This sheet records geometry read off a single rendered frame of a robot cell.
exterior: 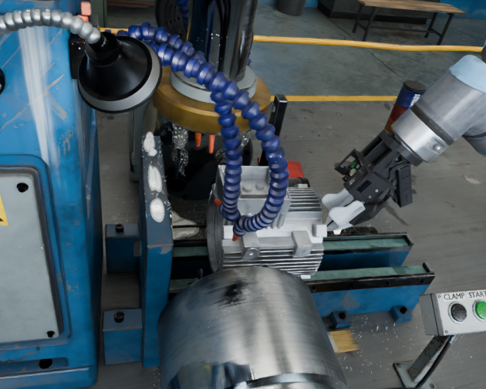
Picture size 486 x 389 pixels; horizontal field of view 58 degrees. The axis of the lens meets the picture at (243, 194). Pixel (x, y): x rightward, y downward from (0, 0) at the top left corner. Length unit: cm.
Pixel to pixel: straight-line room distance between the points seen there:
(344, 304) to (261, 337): 52
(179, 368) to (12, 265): 25
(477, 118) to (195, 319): 52
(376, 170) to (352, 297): 37
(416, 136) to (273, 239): 30
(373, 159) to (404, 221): 68
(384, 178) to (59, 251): 53
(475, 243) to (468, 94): 82
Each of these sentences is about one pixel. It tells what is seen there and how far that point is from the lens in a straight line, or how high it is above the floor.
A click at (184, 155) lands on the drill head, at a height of 107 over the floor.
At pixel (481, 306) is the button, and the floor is 107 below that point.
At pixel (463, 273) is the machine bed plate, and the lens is 138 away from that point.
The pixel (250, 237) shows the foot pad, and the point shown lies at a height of 107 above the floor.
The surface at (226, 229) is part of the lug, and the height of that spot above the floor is 109.
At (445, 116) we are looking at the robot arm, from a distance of 76.
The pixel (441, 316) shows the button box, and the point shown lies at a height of 106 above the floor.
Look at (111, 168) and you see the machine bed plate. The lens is 138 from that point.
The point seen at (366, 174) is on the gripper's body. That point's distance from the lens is 76.
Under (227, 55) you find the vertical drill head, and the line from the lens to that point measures 62.
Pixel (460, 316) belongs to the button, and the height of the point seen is 107.
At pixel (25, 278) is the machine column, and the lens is 67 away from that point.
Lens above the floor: 163
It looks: 39 degrees down
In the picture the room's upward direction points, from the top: 12 degrees clockwise
